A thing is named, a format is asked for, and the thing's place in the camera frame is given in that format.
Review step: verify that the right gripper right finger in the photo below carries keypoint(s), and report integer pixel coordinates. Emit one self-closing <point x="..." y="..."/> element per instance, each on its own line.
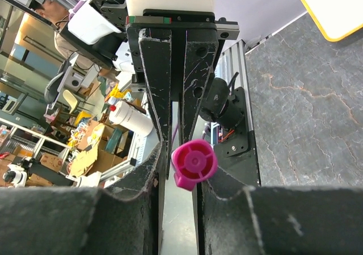
<point x="233" y="218"/>

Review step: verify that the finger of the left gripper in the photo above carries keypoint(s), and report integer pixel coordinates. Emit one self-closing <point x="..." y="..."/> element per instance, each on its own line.
<point x="156" y="47"/>
<point x="200" y="50"/>

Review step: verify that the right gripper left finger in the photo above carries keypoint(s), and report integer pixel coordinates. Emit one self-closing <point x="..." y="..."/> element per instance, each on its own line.
<point x="125" y="218"/>

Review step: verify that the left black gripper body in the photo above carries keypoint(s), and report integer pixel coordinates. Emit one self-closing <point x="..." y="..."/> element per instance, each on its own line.
<point x="174" y="20"/>

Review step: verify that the magenta marker cap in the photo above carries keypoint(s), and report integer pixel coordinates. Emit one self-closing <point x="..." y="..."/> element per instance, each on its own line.
<point x="194" y="162"/>

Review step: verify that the yellow framed whiteboard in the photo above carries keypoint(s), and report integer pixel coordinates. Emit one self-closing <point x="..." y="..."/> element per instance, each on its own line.
<point x="336" y="19"/>

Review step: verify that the white cylindrical container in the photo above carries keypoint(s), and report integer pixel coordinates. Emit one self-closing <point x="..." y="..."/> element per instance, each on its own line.
<point x="129" y="117"/>

